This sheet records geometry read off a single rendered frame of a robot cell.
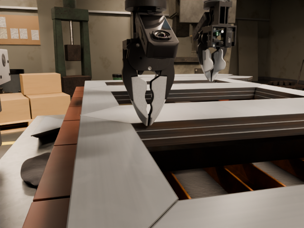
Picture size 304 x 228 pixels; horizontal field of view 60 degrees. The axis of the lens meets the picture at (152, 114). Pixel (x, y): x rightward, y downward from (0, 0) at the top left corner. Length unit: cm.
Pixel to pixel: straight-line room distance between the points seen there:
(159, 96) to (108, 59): 895
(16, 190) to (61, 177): 33
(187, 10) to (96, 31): 517
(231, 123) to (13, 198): 48
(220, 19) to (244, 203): 59
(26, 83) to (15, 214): 368
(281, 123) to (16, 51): 909
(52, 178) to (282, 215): 26
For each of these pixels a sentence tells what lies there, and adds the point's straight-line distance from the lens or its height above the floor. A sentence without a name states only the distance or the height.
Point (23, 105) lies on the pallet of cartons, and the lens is 387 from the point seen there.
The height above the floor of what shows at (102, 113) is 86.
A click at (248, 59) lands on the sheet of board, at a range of 1112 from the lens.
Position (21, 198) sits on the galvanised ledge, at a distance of 65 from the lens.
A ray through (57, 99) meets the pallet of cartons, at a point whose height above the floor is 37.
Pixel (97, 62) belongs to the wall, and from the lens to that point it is 935.
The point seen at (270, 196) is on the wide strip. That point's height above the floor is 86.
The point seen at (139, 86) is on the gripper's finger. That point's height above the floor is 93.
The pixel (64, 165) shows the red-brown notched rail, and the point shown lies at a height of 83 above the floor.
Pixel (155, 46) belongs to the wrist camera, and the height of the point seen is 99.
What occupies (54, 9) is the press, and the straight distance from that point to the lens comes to 679.
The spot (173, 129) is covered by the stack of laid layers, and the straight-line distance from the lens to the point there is 49.
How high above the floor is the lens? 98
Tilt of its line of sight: 12 degrees down
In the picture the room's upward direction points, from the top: straight up
